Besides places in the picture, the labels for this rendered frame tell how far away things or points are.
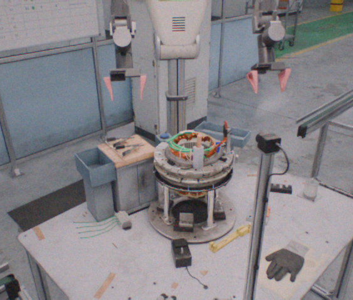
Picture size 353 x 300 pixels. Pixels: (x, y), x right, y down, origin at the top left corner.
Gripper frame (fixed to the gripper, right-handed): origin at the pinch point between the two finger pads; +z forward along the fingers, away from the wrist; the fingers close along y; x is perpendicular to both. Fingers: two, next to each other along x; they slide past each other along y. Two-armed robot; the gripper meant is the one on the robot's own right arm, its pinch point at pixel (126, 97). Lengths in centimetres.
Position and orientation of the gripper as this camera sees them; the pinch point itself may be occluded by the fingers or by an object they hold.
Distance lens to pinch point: 123.3
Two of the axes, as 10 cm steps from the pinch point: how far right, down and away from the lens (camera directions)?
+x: -1.1, 0.3, 9.9
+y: 9.9, -0.7, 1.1
